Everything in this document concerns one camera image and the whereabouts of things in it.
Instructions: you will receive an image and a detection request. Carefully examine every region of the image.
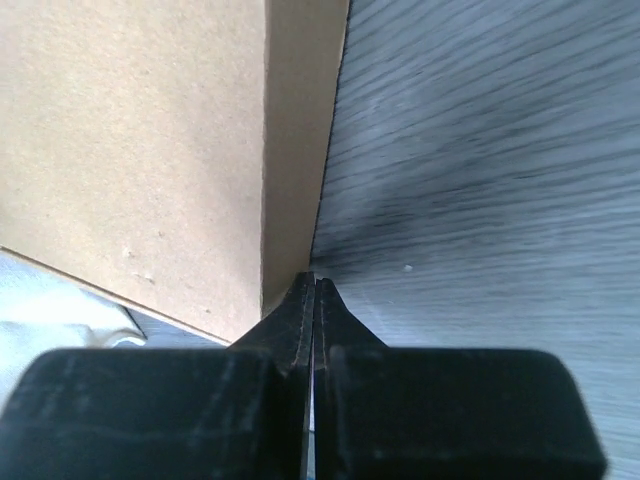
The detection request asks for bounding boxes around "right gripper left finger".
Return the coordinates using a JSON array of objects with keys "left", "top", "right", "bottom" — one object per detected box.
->
[{"left": 1, "top": 273, "right": 315, "bottom": 479}]

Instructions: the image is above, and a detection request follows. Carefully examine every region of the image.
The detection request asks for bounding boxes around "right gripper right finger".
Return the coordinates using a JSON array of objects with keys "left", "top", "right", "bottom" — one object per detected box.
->
[{"left": 314, "top": 279, "right": 608, "bottom": 479}]

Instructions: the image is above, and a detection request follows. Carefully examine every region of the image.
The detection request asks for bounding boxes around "brown cardboard box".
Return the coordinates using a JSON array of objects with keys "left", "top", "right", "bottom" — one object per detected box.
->
[{"left": 1, "top": 1, "right": 349, "bottom": 343}]

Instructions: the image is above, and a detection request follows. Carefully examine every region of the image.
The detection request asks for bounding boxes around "beige canvas tote bag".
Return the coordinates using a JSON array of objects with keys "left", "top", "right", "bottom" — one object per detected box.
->
[{"left": 1, "top": 254, "right": 146, "bottom": 403}]

